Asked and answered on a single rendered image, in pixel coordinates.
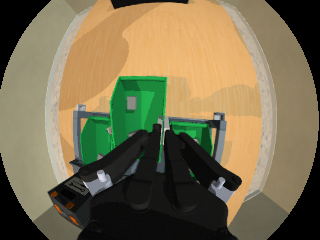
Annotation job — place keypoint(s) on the grey metal shelf rack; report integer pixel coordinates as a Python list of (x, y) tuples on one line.
[(216, 123)]

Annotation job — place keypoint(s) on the green bin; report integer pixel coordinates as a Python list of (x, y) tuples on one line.
[(95, 138), (203, 135), (151, 96)]

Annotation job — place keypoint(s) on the black case with orange latches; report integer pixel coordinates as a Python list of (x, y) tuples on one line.
[(71, 198)]

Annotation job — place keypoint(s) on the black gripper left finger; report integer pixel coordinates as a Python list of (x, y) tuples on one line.
[(105, 172)]

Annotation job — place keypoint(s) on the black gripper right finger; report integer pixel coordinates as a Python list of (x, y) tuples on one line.
[(204, 167)]

